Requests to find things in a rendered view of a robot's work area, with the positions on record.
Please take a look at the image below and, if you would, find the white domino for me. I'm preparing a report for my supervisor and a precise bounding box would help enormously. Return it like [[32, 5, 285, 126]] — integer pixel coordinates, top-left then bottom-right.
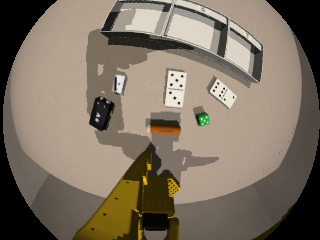
[[208, 78, 237, 108], [165, 71, 187, 107]]

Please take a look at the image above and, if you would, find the orange aa battery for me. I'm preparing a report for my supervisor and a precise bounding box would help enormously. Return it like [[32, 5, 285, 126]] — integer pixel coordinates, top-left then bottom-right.
[[147, 123, 181, 135]]

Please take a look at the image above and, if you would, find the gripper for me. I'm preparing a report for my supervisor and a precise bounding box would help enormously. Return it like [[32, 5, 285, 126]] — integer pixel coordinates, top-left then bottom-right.
[[72, 151, 295, 240]]

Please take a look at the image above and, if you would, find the green die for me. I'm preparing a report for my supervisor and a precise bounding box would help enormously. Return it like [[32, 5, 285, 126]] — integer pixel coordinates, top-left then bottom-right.
[[196, 112, 210, 126]]

